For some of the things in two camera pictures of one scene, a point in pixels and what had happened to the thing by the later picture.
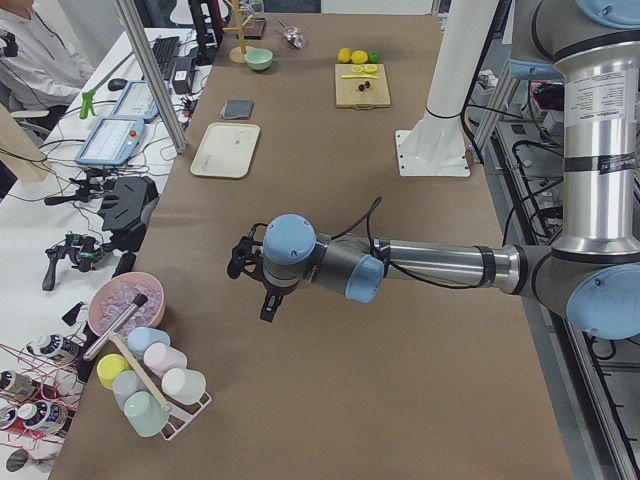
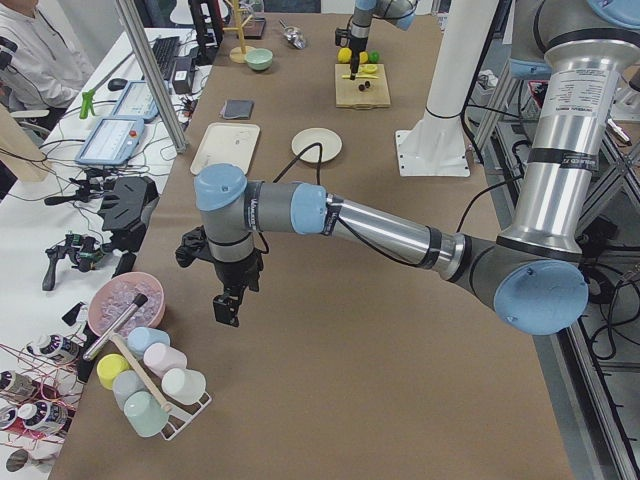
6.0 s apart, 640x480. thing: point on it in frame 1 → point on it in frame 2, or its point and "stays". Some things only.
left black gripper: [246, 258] → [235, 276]
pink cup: [159, 357] stays
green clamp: [87, 104] stays
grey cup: [126, 382] stays
